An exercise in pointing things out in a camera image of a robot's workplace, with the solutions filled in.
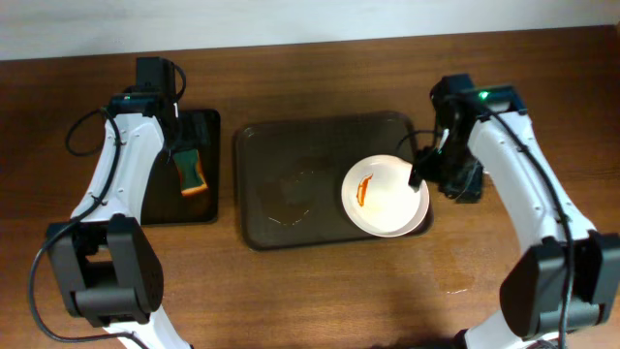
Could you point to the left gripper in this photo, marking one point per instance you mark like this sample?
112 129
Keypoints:
189 141

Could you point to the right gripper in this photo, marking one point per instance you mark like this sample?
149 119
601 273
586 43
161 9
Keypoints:
437 171

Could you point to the white plate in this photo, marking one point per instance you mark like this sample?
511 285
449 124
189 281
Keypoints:
377 197

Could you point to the green and orange sponge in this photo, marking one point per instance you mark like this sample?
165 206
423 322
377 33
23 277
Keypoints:
191 175

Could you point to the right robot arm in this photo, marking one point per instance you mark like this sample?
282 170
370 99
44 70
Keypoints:
567 277

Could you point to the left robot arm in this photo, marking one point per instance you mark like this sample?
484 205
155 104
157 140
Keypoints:
105 268

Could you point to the small black tray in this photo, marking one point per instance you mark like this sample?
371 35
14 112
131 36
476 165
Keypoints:
163 203

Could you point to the large brown tray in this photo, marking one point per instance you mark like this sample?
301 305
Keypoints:
289 175

